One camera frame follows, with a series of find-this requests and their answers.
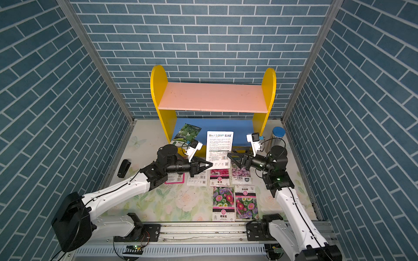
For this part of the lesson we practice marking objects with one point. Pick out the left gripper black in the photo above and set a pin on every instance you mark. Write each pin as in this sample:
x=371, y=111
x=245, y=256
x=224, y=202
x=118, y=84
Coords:
x=194, y=168

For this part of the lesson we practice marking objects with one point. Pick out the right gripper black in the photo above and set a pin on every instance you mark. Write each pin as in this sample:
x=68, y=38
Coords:
x=247, y=160

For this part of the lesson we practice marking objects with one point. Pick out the purple flower seed packet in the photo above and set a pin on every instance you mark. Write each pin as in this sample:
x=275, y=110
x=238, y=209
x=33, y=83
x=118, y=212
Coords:
x=240, y=176

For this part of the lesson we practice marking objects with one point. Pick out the white text seed packet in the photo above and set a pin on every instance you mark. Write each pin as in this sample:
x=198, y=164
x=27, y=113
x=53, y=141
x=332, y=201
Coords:
x=199, y=180

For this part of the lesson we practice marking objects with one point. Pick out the magenta hollyhock seed packet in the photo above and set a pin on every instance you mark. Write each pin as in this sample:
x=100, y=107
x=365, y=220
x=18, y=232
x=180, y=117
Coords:
x=219, y=178

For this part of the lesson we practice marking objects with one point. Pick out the pink bordered seed packet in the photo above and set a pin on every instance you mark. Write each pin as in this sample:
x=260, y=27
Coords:
x=175, y=179

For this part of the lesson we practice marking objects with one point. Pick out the white text packet shelf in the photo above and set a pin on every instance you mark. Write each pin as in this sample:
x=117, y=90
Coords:
x=218, y=145

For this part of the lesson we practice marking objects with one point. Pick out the green gourd seed packet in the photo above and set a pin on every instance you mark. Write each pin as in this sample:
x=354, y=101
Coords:
x=185, y=135

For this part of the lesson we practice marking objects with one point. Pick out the red zinnia seed packet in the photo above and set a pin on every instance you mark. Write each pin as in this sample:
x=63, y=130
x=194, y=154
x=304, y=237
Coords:
x=246, y=203

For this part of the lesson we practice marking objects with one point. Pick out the mixed flower seed packet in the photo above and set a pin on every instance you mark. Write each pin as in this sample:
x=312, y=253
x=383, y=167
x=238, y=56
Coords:
x=223, y=204

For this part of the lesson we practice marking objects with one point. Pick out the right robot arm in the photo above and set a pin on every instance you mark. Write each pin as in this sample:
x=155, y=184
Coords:
x=290, y=208

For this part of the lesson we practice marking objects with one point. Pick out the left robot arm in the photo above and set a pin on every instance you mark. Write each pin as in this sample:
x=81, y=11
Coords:
x=79, y=219

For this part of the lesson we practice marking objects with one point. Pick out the yellow shelf with pink board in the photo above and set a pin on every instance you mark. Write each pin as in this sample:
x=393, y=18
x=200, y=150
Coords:
x=171, y=97

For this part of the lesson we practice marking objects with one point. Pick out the floral table mat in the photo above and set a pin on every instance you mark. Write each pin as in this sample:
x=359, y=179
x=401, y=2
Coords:
x=181, y=202

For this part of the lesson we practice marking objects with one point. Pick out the steel bottle blue lid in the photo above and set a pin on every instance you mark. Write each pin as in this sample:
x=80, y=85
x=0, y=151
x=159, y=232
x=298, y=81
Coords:
x=276, y=138

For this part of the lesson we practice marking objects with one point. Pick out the small black device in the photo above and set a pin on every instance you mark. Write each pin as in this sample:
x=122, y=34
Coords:
x=124, y=168

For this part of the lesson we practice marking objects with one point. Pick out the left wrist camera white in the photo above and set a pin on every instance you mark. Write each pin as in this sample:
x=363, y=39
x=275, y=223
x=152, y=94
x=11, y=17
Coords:
x=192, y=148

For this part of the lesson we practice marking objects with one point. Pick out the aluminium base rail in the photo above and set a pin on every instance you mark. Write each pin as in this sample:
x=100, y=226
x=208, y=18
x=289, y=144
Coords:
x=252, y=240

